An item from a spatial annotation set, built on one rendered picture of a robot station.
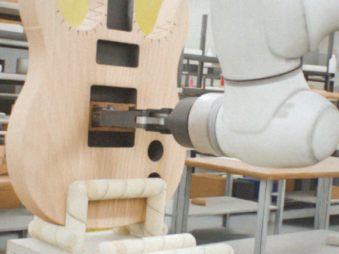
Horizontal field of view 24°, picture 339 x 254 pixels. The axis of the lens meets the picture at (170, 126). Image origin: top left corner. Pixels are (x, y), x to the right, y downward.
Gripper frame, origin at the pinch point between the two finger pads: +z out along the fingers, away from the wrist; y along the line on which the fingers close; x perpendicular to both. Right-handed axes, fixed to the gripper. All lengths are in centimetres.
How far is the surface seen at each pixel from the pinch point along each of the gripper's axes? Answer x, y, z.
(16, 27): 56, 243, 402
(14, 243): -20.7, -13.0, 7.1
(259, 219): -61, 285, 196
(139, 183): -10.7, 3.4, -3.1
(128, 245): -18.9, -5.0, -10.6
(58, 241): -19.3, -10.6, -0.9
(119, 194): -12.3, -0.7, -3.2
